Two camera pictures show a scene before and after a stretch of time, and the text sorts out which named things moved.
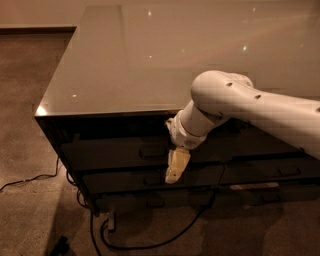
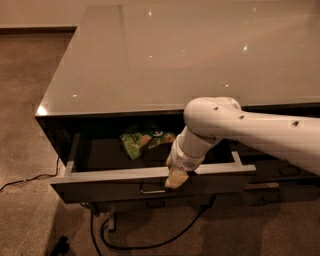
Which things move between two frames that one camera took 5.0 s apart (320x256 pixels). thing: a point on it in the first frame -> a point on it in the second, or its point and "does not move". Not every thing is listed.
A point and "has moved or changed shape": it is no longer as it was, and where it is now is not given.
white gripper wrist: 180,135 -> 182,160
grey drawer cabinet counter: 128,68 does not move
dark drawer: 147,153 has moved or changed shape
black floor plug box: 61,248 does not move
